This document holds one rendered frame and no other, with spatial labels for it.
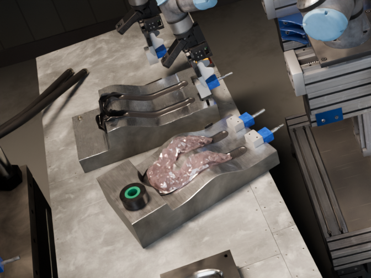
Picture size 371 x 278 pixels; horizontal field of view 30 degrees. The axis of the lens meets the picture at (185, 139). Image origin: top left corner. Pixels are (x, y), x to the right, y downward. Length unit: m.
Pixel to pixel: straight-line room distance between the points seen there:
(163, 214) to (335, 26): 0.72
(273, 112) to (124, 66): 1.08
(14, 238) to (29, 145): 1.77
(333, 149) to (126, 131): 1.09
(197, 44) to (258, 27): 2.09
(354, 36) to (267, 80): 1.75
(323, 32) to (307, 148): 1.13
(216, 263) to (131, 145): 0.65
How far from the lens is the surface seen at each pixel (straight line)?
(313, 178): 2.90
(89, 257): 2.10
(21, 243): 2.28
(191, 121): 2.32
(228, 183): 2.07
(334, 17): 1.94
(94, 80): 2.80
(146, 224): 1.99
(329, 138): 3.10
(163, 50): 2.56
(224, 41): 4.28
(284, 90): 3.76
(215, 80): 2.31
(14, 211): 2.40
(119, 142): 2.31
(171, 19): 2.19
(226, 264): 1.84
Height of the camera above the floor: 2.27
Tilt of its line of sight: 39 degrees down
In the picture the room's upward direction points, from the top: 19 degrees counter-clockwise
